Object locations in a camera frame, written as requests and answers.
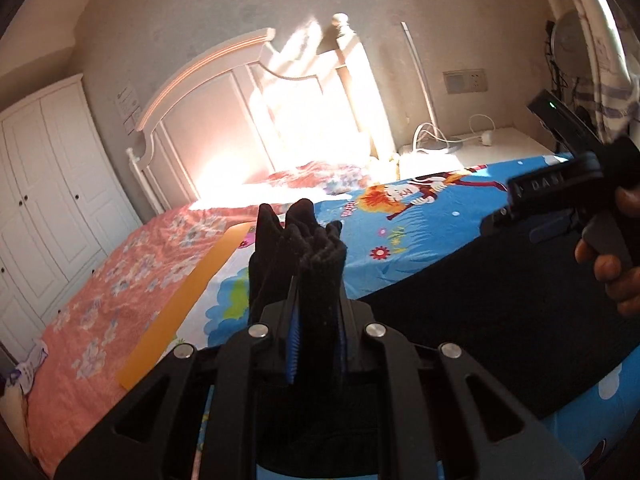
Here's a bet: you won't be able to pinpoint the blue cartoon printed blanket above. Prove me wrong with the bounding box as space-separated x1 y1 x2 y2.
175 152 640 480

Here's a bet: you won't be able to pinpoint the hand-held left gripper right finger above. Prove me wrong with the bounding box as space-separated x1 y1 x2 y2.
336 300 586 480

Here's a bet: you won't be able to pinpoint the wall switch socket panel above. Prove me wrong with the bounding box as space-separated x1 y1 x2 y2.
442 69 488 95

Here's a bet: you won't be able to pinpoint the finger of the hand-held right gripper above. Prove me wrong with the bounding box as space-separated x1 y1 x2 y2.
530 214 580 242
481 207 533 235

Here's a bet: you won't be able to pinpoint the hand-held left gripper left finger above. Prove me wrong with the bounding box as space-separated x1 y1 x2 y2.
54 301 301 480

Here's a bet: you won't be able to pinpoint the person's right hand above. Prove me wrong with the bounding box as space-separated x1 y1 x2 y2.
574 187 640 317

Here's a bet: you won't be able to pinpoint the white cable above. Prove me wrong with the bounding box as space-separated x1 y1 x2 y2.
412 114 493 153

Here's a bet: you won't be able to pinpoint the white wall notice paper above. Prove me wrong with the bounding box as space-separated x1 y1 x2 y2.
115 87 141 133

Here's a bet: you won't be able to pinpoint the orange cloth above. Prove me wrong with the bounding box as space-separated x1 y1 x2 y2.
119 222 258 392

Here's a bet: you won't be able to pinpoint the grey standing fan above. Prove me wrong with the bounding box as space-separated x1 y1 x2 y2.
542 7 601 126

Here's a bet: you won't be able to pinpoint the white bed headboard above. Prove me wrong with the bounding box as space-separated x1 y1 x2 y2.
125 12 401 216

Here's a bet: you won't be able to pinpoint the white plastic bag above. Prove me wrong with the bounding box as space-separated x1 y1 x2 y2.
0 337 51 396

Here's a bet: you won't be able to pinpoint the pink floral bed sheet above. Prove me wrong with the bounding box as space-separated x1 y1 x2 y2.
20 160 371 476

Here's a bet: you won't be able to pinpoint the white nightstand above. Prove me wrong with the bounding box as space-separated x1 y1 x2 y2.
397 126 558 181

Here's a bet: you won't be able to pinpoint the black pants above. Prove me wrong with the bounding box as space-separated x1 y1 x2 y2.
247 199 631 471

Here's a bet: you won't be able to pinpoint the white wardrobe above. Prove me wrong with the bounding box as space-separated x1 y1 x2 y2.
0 74 143 351

